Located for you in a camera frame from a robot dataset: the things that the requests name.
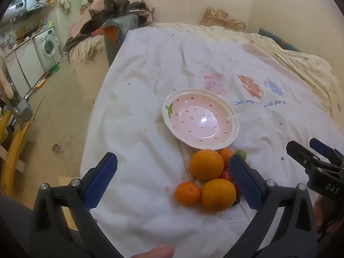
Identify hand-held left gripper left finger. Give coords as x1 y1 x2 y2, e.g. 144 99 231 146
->
29 152 127 258

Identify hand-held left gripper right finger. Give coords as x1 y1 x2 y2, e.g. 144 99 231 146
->
223 155 319 258

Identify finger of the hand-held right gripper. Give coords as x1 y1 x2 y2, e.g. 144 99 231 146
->
286 140 323 179
309 138 344 167

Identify large orange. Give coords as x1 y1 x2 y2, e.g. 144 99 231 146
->
189 149 225 181
200 179 237 212

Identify small tangerine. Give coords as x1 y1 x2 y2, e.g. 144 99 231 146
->
175 182 201 207
218 148 234 167

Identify pink strawberry plate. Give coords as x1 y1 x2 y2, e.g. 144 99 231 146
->
162 88 240 150

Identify person's right hand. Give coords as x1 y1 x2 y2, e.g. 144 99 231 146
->
313 195 342 245

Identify person's left hand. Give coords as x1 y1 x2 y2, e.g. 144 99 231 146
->
129 244 175 258

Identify cream ruffled quilt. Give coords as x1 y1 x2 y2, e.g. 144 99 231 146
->
149 21 344 129

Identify yellow wooden chair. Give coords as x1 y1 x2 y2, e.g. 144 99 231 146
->
0 110 33 197

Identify grey plastic block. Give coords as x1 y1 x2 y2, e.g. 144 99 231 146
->
16 99 33 123

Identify white printed blanket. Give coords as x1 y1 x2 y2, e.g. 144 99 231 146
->
80 23 344 258

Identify teal pillow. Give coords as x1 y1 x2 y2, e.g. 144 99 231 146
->
258 28 301 53

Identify green dustpan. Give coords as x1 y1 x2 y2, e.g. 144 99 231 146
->
40 63 60 77

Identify cream dotted cloth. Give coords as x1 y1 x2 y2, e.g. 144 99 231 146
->
68 35 108 65

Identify grey teal cushion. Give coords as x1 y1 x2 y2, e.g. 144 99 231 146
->
103 14 140 68

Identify white kitchen cabinets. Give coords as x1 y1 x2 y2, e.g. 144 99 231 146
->
4 41 45 97

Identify white washing machine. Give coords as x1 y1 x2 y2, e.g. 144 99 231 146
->
32 26 61 70

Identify floral pillow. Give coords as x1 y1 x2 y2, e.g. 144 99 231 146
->
200 7 246 32

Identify pile of clothes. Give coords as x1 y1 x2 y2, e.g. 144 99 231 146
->
63 0 156 57

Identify steel range hood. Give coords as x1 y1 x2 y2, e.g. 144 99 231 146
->
24 0 47 12

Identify white water heater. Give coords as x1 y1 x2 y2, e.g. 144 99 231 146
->
4 0 26 17

